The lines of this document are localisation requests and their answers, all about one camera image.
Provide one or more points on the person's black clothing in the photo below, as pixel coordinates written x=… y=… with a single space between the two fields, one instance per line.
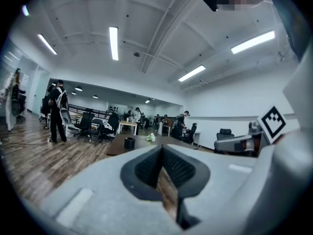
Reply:
x=291 y=21

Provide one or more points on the ceiling tube light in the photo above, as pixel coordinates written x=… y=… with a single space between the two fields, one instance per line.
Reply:
x=113 y=43
x=25 y=10
x=47 y=44
x=192 y=73
x=253 y=41

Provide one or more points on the black railing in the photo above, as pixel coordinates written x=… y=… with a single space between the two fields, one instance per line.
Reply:
x=78 y=108

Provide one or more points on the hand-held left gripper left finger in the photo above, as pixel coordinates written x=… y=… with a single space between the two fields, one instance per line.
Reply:
x=102 y=199

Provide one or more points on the white table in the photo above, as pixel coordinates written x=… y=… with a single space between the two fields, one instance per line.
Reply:
x=128 y=123

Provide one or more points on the black office chair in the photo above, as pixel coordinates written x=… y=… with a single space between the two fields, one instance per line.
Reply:
x=112 y=124
x=96 y=131
x=191 y=132
x=45 y=106
x=84 y=124
x=225 y=132

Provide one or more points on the small black box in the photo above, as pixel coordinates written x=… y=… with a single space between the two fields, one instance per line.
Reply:
x=129 y=144

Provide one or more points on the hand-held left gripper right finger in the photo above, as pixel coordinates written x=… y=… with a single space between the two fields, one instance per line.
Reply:
x=215 y=180

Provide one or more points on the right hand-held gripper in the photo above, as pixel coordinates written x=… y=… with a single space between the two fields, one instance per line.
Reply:
x=272 y=124

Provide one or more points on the white artificial flower bunch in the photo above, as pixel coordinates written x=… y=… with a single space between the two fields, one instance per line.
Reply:
x=151 y=137

